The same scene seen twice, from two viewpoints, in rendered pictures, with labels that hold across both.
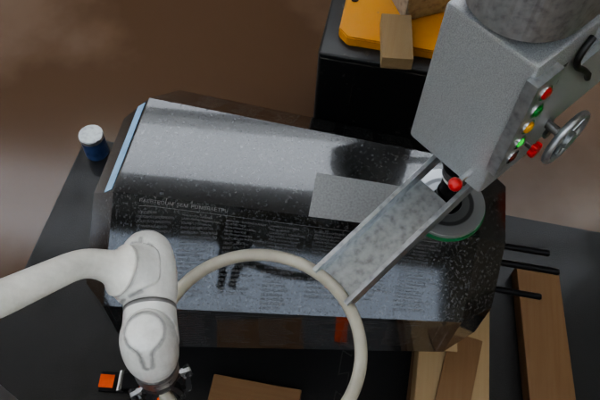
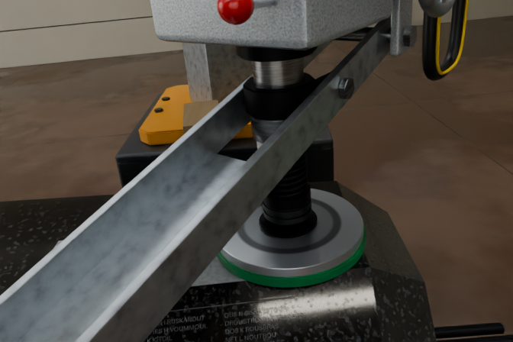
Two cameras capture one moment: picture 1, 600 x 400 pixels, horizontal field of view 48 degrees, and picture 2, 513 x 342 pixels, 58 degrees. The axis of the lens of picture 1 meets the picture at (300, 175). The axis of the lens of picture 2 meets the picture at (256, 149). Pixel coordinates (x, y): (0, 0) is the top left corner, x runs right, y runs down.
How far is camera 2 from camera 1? 1.29 m
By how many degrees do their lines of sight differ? 34
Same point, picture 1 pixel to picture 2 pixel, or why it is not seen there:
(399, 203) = (173, 195)
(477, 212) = (350, 224)
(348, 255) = (46, 328)
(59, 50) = not seen: outside the picture
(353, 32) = (154, 129)
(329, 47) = (127, 150)
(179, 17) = not seen: hidden behind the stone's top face
